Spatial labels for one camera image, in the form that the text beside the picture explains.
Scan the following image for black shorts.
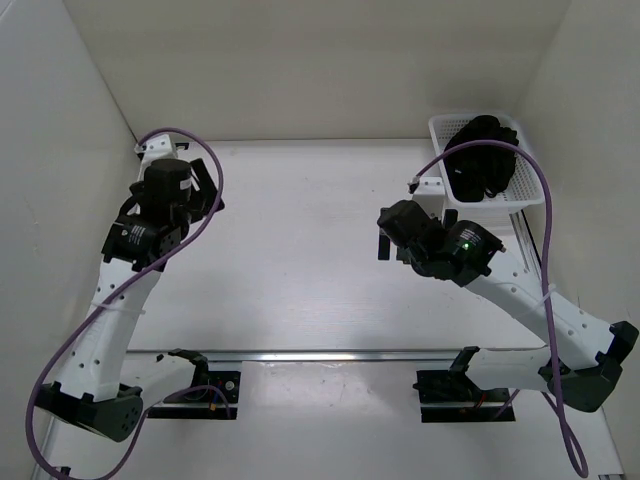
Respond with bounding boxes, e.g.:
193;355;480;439
444;115;519;203

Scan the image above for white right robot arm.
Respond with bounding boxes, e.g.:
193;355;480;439
377;200;639;413

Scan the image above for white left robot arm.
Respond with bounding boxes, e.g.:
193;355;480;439
35;158;218;442

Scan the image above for white plastic basket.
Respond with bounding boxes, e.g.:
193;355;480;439
428;111;544;219

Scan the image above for aluminium front rail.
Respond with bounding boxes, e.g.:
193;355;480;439
124;348;546;365

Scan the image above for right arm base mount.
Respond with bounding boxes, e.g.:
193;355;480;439
413;346;516;424

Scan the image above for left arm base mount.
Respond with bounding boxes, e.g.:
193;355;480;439
134;349;241;420

